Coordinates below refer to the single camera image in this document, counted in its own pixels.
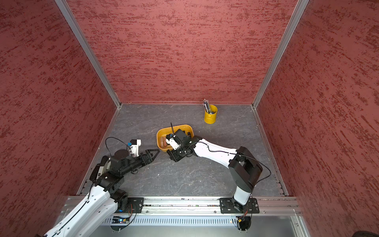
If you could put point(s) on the grey black stapler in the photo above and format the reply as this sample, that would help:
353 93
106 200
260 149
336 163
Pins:
100 168

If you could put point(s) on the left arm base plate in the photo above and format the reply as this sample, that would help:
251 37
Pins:
135 205

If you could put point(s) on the left corner aluminium post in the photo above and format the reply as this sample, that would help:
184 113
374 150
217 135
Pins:
70 19

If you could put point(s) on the yellow storage tray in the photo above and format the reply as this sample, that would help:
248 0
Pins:
162 133

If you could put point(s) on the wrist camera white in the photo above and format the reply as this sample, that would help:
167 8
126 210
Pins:
134 145
171 142

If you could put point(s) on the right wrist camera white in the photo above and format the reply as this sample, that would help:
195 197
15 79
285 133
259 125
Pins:
171 142

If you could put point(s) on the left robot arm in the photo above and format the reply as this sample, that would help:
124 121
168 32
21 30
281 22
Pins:
104 197

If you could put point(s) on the corner aluminium post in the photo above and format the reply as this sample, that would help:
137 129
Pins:
70 19
291 26

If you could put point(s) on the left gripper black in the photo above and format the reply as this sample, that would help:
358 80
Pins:
149 159

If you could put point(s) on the frosted peach lipstick tube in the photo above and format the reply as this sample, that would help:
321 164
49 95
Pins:
164 144

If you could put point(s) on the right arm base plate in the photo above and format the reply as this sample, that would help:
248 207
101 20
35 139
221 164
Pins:
230 206

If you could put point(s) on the aluminium front rail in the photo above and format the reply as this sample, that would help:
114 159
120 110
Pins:
198 211

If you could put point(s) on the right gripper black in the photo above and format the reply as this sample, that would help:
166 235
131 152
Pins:
177 157

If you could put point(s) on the right corner aluminium post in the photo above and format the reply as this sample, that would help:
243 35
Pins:
291 26

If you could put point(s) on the pens in bucket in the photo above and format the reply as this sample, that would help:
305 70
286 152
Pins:
207 106

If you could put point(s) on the yellow pen bucket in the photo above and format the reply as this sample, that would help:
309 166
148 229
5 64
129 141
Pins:
210 118

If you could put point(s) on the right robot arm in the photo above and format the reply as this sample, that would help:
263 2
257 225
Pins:
244 168

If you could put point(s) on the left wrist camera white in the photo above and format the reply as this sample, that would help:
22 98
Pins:
134 145

